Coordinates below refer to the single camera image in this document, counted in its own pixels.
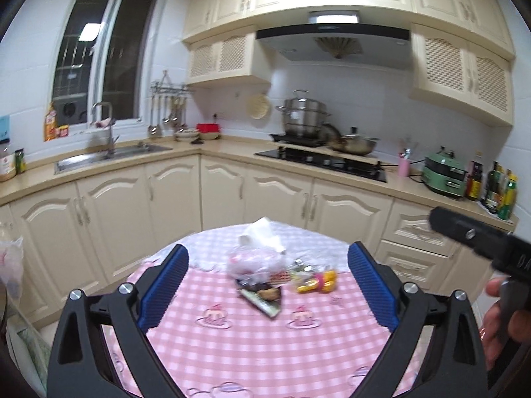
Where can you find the green electric cooker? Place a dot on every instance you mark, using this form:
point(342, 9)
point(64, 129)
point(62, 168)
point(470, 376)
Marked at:
point(444, 174)

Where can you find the yellow snack wrapper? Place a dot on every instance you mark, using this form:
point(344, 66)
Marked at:
point(317, 284)

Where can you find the black pan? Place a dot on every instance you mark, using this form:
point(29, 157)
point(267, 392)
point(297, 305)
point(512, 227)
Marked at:
point(330, 132)

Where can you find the black gas stove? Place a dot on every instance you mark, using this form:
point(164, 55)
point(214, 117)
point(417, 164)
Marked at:
point(323, 161)

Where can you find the white frame window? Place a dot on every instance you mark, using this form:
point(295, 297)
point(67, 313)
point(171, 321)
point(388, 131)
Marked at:
point(124, 49)

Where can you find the orange bottle on windowsill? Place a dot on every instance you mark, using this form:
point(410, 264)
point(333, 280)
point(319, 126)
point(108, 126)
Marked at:
point(50, 122)

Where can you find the cream base cabinets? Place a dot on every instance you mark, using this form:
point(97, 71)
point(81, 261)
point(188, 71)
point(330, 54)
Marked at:
point(174, 211)

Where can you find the clear pink plastic bag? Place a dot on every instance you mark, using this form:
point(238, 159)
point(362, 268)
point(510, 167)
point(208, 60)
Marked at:
point(253, 263)

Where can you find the lattice door wall cabinet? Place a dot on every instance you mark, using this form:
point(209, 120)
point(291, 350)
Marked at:
point(224, 56)
point(460, 72)

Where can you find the white bowl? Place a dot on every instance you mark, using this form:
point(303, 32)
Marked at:
point(186, 134)

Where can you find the pink checkered tablecloth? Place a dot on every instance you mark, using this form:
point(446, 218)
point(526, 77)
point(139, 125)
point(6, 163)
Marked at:
point(249, 352)

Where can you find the dark snack wrapper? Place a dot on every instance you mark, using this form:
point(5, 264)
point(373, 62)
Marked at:
point(259, 296)

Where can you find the round straw trivet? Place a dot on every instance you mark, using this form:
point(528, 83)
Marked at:
point(259, 106)

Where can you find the clear grain jar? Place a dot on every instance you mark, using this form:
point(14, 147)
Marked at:
point(6, 163)

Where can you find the steel sink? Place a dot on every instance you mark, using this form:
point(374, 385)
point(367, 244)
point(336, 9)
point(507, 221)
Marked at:
point(103, 159)

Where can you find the white lace cloth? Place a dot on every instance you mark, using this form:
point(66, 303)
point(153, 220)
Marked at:
point(199, 248)

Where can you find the white plastic bag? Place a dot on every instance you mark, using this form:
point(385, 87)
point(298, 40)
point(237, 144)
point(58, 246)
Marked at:
point(10, 257)

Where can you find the dark oil bottle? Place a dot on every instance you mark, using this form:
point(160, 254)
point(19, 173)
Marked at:
point(493, 186)

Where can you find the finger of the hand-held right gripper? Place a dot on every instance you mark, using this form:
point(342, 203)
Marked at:
point(452, 226)

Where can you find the steel wok with lid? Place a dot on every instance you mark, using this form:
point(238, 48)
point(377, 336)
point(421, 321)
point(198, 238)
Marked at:
point(356, 144)

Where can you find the steel faucet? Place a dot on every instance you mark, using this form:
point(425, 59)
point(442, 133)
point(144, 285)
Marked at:
point(108, 141)

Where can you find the white paper napkin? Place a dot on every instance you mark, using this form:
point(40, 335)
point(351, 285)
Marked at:
point(261, 234)

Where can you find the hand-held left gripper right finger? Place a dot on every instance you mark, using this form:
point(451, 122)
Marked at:
point(371, 282)

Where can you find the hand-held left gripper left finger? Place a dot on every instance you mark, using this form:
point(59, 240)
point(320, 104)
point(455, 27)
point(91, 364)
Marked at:
point(166, 282)

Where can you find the pink cup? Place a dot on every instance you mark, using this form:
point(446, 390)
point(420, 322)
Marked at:
point(404, 169)

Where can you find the pink rag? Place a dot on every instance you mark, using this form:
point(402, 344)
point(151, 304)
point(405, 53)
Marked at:
point(103, 122)

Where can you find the black range hood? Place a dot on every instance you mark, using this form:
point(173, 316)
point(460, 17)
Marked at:
point(332, 45)

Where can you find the small red yellow box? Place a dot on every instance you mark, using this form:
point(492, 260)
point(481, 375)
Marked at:
point(63, 131)

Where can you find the row of hanging utensils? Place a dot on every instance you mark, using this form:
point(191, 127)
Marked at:
point(166, 112)

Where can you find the dark sauce bottle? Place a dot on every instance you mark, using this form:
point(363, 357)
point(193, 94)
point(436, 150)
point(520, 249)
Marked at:
point(474, 182)

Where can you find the green patterned cloth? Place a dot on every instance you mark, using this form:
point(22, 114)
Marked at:
point(29, 352)

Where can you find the silver foil wrapper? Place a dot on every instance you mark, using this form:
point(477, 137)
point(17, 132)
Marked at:
point(305, 266)

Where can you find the person's right hand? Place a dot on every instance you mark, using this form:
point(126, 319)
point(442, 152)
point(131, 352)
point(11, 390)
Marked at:
point(490, 331)

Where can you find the steel steamer pot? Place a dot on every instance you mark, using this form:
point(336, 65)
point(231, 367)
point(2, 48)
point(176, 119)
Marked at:
point(303, 118)

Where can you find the green bottle yellow label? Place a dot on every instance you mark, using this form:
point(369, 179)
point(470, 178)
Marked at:
point(508, 199)

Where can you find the small dark green bottle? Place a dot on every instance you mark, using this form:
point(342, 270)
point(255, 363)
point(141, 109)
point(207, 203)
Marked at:
point(20, 162)

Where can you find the metal utensil rack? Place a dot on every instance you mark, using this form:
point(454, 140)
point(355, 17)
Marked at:
point(170, 87)

